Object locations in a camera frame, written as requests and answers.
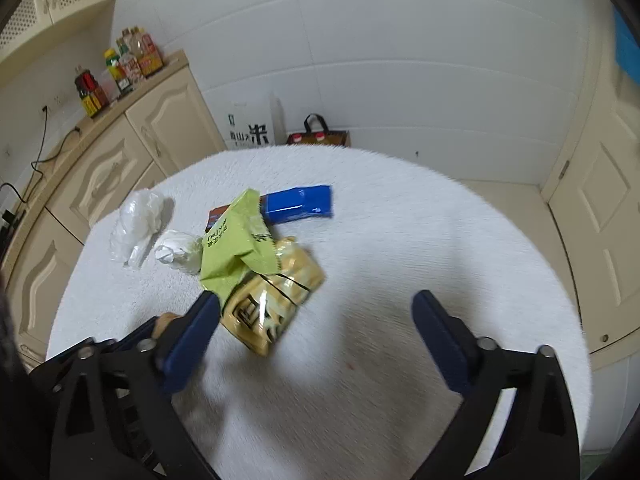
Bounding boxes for white printed sack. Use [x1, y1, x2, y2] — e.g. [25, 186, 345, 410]
[224, 92, 284, 150]

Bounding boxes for green snack packet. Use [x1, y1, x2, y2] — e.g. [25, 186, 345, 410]
[199, 188, 277, 307]

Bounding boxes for yellow-capped bottle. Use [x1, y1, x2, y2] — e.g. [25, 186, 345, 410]
[103, 48, 134, 99]

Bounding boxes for red-labelled oil bottle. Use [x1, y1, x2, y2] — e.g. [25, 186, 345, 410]
[131, 27, 164, 77]
[117, 41, 146, 84]

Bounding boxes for dark red-labelled sauce bottle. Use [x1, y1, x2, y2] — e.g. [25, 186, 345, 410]
[74, 65, 111, 119]

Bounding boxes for cream base cabinet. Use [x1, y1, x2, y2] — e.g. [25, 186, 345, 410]
[0, 50, 227, 367]

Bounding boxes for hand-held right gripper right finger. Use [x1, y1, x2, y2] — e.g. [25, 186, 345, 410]
[411, 289, 594, 480]

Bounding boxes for black power cable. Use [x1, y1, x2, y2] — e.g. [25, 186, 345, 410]
[0, 105, 82, 211]

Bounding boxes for crumpled clear plastic bag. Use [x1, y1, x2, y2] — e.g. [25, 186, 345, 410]
[109, 188, 167, 269]

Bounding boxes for brown snack packet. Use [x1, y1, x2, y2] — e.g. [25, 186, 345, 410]
[206, 204, 235, 235]

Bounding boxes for yellow snack packet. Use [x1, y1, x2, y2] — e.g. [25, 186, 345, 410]
[219, 236, 327, 359]

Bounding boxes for dark red tote bag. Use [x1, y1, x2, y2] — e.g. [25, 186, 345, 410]
[286, 113, 352, 147]

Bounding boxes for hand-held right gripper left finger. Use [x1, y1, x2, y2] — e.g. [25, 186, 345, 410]
[50, 291, 222, 480]

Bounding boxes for blue snack packet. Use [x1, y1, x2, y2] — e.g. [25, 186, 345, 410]
[259, 184, 334, 224]

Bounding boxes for cream lattice wall cabinet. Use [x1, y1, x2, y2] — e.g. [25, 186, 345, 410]
[0, 0, 117, 67]

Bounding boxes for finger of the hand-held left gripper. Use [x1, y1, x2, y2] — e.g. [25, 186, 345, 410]
[27, 315, 167, 397]

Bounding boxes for crumpled white tissue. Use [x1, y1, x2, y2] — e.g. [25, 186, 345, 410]
[153, 229, 202, 277]

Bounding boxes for white round table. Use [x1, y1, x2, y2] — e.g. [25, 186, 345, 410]
[45, 144, 593, 480]

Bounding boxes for cream panelled door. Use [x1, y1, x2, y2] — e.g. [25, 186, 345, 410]
[546, 92, 640, 357]

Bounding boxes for blue hanging cloth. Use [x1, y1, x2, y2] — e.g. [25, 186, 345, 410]
[612, 9, 640, 86]

